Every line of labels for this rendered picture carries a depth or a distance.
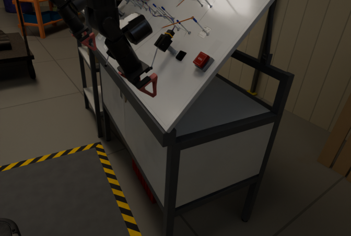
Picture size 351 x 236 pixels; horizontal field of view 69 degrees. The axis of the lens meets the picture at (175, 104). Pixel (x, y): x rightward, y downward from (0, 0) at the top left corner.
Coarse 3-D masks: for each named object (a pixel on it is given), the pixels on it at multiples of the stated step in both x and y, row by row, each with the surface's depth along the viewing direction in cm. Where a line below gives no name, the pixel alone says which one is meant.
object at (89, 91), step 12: (84, 12) 176; (84, 48) 232; (84, 72) 248; (96, 72) 197; (84, 84) 254; (96, 84) 201; (84, 96) 260; (96, 96) 206; (96, 108) 211; (96, 120) 219
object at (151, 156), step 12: (132, 108) 133; (132, 120) 138; (132, 132) 142; (144, 132) 123; (132, 144) 147; (144, 144) 126; (156, 144) 111; (144, 156) 130; (156, 156) 114; (144, 168) 134; (156, 168) 117; (156, 180) 120; (156, 192) 124
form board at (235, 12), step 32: (160, 0) 139; (192, 0) 117; (224, 0) 102; (256, 0) 90; (160, 32) 124; (192, 32) 106; (224, 32) 94; (160, 64) 112; (192, 64) 98; (160, 96) 102; (192, 96) 90
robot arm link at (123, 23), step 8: (128, 16) 68; (136, 16) 67; (144, 16) 68; (104, 24) 60; (112, 24) 61; (120, 24) 66; (128, 24) 65; (136, 24) 67; (144, 24) 68; (112, 32) 62; (120, 32) 63; (136, 32) 67; (144, 32) 68; (152, 32) 71; (112, 40) 63; (136, 40) 68
